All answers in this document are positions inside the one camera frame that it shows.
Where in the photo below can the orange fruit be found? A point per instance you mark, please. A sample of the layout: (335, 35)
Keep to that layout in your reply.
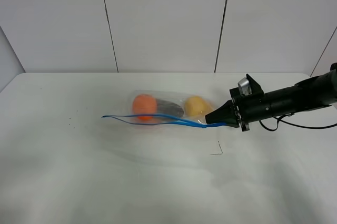
(144, 105)

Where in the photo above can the clear blue-zip plastic bag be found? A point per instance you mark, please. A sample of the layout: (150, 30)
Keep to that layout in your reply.
(126, 115)

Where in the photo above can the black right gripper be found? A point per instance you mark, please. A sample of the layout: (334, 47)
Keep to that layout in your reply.
(249, 108)

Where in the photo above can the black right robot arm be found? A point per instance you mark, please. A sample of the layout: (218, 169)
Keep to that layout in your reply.
(310, 94)

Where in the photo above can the dark purple eggplant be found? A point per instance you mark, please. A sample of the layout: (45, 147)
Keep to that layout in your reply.
(169, 108)

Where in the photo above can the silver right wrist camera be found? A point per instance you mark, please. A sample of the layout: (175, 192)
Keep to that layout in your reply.
(244, 87)

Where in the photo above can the yellow pear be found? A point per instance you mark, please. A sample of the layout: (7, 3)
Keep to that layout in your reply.
(196, 105)

